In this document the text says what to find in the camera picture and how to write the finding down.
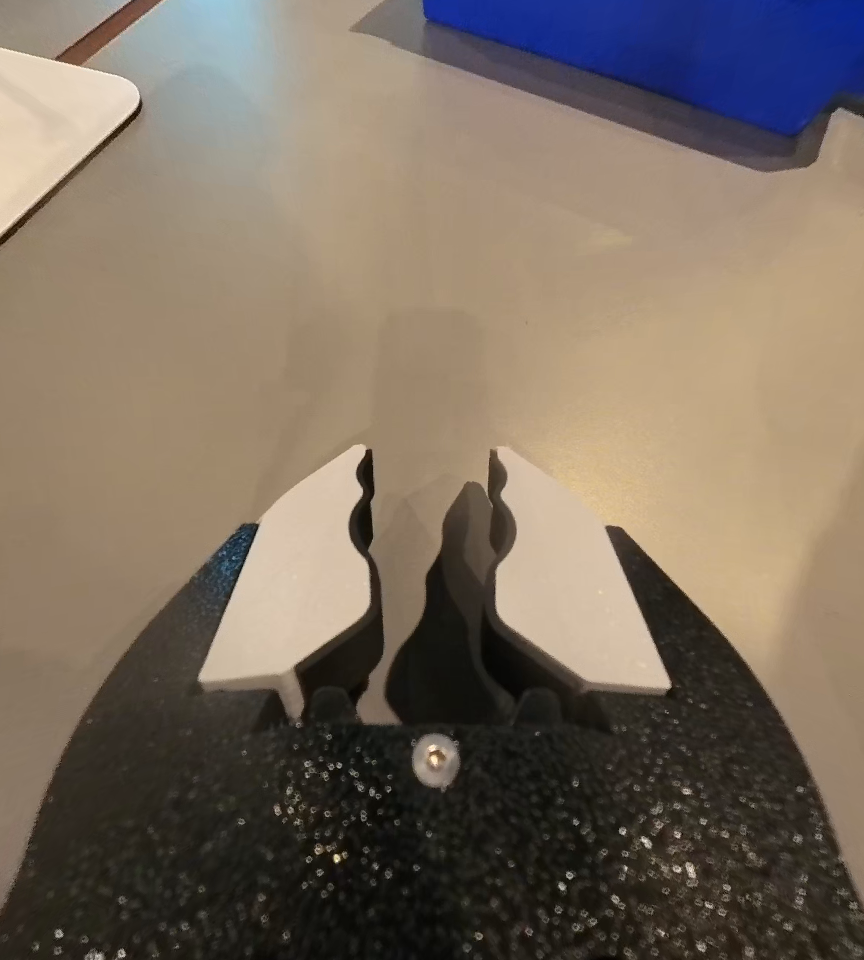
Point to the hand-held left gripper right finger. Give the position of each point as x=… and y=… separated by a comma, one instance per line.
x=567, y=600

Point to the white rounded mat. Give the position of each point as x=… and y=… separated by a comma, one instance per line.
x=34, y=142

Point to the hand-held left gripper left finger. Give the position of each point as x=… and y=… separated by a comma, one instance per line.
x=297, y=585

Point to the blue plastic bin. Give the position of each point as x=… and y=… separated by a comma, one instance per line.
x=627, y=45

